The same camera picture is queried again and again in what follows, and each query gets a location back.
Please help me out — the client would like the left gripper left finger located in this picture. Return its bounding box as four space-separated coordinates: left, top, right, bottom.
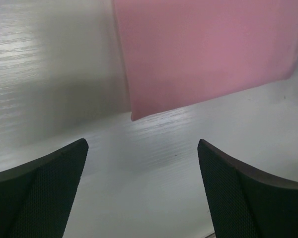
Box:
0 138 88 238

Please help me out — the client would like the pink t shirt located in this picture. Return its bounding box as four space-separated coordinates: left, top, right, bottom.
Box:
114 0 298 120

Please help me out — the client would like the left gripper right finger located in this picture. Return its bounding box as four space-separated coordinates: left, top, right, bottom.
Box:
198 139 298 238

